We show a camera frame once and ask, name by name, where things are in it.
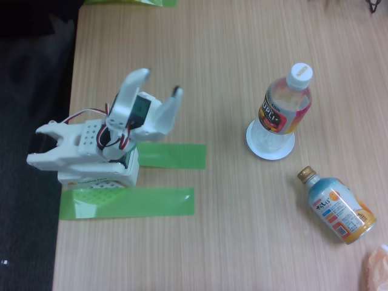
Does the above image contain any clear plastic bottle white cap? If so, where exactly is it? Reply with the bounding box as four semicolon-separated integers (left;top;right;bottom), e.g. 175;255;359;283
250;62;313;154

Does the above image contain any orange drink bottle gold cap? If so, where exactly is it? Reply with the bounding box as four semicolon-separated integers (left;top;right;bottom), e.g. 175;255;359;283
296;166;377;246

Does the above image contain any short green tape strip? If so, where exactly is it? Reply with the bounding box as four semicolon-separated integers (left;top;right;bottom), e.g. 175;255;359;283
135;142;207;170

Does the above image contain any long green tape strip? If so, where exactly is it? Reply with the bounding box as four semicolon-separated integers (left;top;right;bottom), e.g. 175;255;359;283
59;187;195;221

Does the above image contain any green plastic sheet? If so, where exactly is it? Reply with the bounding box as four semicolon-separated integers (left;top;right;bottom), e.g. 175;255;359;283
83;0;178;8

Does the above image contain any white round plate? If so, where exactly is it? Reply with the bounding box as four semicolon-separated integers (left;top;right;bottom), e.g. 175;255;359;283
246;119;296;161

